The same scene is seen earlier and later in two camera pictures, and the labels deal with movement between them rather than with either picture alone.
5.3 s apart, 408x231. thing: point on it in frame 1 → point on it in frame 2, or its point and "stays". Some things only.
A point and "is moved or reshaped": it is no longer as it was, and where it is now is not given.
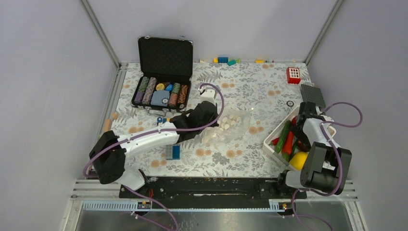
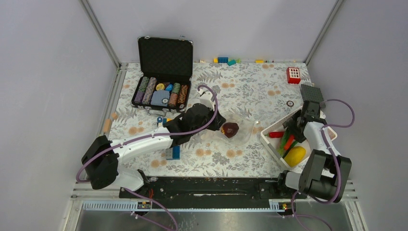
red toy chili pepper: (275, 140) → (275, 134)
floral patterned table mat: (249, 98) stays
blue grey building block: (172, 152) stays
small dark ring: (288, 105) stays
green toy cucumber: (285, 128) is moved or reshaped
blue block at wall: (223, 59) stays
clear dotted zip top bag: (234, 125) is moved or reshaped
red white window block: (293, 75) stays
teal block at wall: (231, 62) stays
